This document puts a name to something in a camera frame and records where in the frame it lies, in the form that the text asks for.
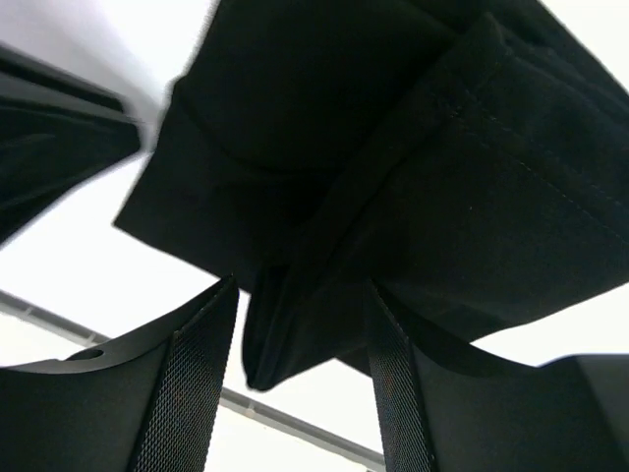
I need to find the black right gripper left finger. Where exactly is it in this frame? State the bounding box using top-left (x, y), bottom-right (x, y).
top-left (1, 278), bottom-right (239, 471)

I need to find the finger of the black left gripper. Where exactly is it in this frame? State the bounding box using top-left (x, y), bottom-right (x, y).
top-left (1, 46), bottom-right (141, 241)

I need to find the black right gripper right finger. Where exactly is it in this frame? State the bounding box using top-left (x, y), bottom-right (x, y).
top-left (363, 283), bottom-right (628, 471)

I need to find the black skirt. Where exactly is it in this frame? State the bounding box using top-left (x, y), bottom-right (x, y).
top-left (115, 1), bottom-right (628, 390)

